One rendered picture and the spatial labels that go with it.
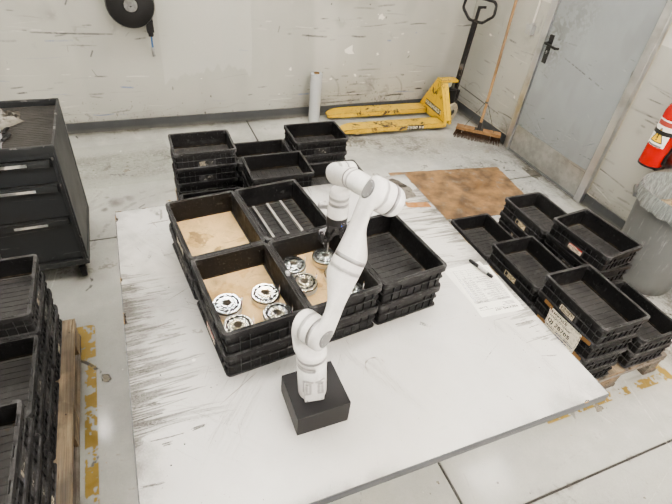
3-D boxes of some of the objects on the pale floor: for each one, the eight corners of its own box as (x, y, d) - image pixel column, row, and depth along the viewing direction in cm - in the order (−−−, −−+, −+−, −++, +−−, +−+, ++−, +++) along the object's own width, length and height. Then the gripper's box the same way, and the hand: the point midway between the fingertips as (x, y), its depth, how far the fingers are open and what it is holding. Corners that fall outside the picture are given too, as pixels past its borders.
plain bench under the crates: (540, 483, 219) (610, 394, 174) (176, 638, 164) (143, 565, 120) (386, 262, 330) (404, 173, 286) (139, 311, 276) (114, 211, 232)
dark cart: (95, 279, 293) (53, 145, 236) (10, 293, 278) (-56, 154, 221) (93, 223, 335) (58, 97, 278) (19, 233, 319) (-34, 102, 263)
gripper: (323, 223, 163) (319, 259, 173) (361, 214, 169) (355, 250, 180) (313, 211, 168) (311, 247, 178) (350, 203, 174) (346, 238, 185)
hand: (333, 245), depth 178 cm, fingers open, 5 cm apart
